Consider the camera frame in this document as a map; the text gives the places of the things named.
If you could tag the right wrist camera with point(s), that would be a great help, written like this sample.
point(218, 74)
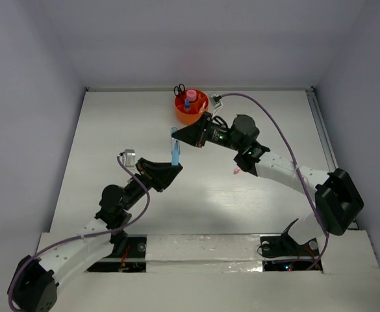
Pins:
point(216, 102)

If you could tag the black scissors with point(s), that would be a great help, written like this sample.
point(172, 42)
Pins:
point(179, 90)

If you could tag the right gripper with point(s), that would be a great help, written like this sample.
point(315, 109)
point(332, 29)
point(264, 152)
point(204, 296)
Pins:
point(194, 134)

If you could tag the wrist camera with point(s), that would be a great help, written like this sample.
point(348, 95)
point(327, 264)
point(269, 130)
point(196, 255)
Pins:
point(216, 102)
point(127, 158)

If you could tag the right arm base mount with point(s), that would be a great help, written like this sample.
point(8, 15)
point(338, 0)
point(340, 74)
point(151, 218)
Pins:
point(282, 253)

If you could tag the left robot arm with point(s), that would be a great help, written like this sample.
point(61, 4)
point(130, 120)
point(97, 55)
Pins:
point(40, 278)

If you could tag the clear blue capped glue bottle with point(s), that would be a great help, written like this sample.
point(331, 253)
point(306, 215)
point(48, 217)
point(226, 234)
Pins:
point(187, 105)

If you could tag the orange round organizer container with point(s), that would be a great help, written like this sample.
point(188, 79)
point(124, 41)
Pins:
point(193, 115)

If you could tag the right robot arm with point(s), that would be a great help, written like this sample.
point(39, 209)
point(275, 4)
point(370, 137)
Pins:
point(335, 200)

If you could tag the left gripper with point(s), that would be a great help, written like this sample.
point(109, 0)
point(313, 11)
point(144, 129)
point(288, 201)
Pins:
point(156, 175)

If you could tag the orange highlighter pen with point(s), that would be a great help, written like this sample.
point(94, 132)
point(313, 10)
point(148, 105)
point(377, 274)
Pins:
point(203, 107)

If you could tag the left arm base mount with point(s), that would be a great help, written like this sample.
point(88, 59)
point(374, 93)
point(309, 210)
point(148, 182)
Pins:
point(128, 256)

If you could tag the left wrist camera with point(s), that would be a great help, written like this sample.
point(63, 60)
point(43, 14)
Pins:
point(127, 158)

